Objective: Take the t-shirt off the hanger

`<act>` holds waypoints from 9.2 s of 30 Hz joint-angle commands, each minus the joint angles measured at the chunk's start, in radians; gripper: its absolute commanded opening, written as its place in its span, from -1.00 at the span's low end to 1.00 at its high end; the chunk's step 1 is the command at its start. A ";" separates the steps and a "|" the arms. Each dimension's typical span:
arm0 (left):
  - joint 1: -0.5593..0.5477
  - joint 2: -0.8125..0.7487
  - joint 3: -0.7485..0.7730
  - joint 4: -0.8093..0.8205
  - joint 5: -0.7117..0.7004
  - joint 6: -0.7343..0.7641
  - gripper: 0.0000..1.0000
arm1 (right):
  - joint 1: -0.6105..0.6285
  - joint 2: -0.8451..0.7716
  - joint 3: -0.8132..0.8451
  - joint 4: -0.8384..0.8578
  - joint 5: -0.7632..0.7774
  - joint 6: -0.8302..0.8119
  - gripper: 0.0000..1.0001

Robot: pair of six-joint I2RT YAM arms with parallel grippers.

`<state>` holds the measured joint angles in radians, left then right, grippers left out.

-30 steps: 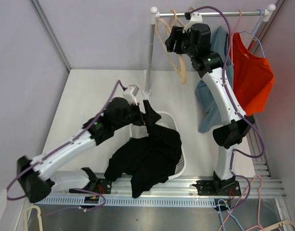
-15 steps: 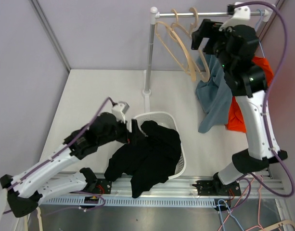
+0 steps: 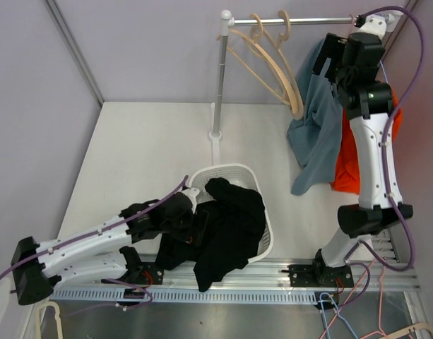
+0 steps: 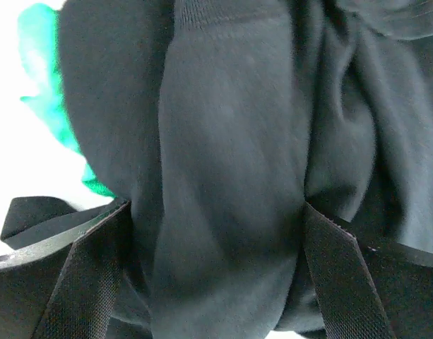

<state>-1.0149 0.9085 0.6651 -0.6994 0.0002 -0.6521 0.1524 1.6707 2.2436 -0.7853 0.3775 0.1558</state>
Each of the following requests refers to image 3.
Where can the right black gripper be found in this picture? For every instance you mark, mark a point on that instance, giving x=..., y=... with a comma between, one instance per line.
x=333, y=49

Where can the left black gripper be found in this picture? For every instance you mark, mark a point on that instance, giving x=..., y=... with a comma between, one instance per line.
x=191, y=235

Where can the blue wire hanger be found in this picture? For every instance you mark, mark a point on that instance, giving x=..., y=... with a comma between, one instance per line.
x=328, y=300
x=383, y=70

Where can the black t shirt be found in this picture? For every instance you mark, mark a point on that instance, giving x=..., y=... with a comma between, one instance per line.
x=235, y=222

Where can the beige wooden hanger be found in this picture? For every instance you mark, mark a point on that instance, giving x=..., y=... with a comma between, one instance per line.
x=288, y=92
x=254, y=53

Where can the blue grey t shirt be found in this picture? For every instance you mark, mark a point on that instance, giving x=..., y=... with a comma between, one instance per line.
x=315, y=138

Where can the orange t shirt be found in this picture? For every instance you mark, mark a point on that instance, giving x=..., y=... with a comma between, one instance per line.
x=347, y=173

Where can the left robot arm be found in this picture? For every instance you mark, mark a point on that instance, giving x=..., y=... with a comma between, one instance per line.
x=103, y=253

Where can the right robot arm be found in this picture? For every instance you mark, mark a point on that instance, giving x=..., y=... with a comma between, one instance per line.
x=368, y=103

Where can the beige hanger bottom right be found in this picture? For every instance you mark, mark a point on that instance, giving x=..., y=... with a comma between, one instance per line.
x=411, y=329

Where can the white metal clothes rack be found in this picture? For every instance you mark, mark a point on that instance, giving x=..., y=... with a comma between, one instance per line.
x=392, y=14

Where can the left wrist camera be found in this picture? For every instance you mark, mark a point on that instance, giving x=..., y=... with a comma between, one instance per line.
x=192, y=194

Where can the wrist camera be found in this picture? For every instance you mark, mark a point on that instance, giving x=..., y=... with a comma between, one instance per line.
x=192, y=194
x=373, y=24

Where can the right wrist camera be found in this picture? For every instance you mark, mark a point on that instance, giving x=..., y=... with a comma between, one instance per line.
x=373, y=24

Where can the aluminium rail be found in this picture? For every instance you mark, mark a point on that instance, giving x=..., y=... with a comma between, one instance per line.
x=266, y=275

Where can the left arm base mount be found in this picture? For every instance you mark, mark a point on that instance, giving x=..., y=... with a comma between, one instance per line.
x=146, y=274

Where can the white slotted cable duct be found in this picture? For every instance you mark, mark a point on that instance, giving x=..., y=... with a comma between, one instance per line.
x=127, y=294

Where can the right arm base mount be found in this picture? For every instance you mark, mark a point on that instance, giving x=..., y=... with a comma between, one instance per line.
x=317, y=274

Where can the blue wire hanger on floor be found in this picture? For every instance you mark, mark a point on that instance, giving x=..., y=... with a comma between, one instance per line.
x=328, y=300

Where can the pink wire hanger on floor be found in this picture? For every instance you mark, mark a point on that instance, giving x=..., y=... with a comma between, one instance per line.
x=380, y=331

